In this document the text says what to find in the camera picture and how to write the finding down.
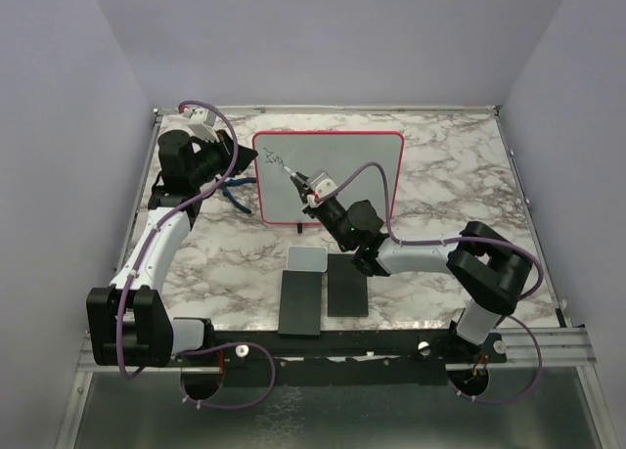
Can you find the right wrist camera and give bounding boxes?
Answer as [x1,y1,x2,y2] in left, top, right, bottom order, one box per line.
[307,170,337,206]

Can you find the white grey eraser block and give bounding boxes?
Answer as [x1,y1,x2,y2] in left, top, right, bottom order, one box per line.
[287,246,328,273]

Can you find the purple cable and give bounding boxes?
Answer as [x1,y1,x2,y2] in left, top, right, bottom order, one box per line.
[115,100,276,412]
[317,161,545,405]

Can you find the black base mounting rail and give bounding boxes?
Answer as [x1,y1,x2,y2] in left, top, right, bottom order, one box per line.
[158,327,508,387]

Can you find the black foam pad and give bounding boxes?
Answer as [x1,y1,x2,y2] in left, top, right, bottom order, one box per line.
[278,270,323,337]
[327,253,369,318]

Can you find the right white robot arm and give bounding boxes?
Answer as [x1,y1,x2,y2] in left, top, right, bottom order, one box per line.
[289,171,533,362]

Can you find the blue handled pliers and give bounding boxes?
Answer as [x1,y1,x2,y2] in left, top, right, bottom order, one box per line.
[218,176,255,214]

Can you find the left black foam pad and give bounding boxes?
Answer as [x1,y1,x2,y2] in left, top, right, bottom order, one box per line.
[278,270,323,337]

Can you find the right black foam pad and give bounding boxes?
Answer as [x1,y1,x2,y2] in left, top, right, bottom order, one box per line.
[327,253,369,318]

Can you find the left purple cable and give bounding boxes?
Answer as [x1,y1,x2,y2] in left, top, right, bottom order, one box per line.
[115,100,276,412]

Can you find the white whiteboard marker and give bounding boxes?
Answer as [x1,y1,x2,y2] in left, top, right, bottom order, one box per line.
[283,166,298,178]

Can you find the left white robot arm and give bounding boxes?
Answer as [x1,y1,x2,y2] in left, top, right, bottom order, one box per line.
[86,130,258,369]

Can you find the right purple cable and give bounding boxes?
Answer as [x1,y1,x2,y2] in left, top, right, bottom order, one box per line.
[317,161,545,405]

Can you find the pink framed whiteboard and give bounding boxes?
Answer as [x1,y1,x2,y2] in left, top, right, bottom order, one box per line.
[252,131,405,225]

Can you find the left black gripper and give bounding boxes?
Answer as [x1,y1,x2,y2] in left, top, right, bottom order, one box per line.
[189,129,258,187]

